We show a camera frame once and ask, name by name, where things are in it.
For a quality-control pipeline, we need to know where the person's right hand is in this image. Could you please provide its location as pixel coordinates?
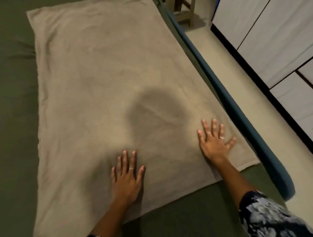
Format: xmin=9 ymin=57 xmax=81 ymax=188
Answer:
xmin=197 ymin=119 xmax=237 ymax=164

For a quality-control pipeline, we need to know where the person's left hand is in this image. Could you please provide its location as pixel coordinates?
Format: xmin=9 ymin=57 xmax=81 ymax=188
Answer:
xmin=111 ymin=150 xmax=146 ymax=205

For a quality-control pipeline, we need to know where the beige towel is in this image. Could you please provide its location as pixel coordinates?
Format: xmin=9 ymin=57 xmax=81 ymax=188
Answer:
xmin=26 ymin=0 xmax=261 ymax=237

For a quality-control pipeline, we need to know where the person's right forearm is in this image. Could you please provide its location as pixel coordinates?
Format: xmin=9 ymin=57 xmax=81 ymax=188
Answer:
xmin=212 ymin=156 xmax=257 ymax=208

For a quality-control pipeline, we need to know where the person's left forearm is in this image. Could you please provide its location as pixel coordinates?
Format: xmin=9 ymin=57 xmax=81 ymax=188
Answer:
xmin=89 ymin=201 xmax=141 ymax=237

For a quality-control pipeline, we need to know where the blue mattress edge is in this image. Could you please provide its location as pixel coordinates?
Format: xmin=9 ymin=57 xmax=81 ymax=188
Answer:
xmin=153 ymin=0 xmax=297 ymax=202

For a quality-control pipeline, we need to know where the dark floral sleeve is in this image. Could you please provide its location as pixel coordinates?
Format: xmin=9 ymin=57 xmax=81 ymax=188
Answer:
xmin=238 ymin=190 xmax=313 ymax=237

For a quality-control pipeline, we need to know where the white wardrobe with black trim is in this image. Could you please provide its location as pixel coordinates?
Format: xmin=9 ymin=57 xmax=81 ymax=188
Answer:
xmin=210 ymin=0 xmax=313 ymax=155

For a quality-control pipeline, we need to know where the olive green bed sheet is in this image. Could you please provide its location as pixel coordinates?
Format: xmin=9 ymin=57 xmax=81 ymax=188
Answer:
xmin=0 ymin=0 xmax=287 ymax=237

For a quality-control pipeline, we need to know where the wooden stool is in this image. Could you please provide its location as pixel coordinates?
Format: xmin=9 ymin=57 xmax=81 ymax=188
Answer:
xmin=166 ymin=0 xmax=197 ymax=28

